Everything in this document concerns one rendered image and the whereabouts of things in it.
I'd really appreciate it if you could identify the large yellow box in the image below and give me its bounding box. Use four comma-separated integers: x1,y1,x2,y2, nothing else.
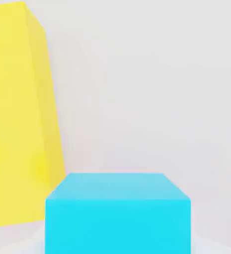
0,1,67,229

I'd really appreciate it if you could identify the small cyan cube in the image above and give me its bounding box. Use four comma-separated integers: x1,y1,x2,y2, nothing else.
45,172,192,254

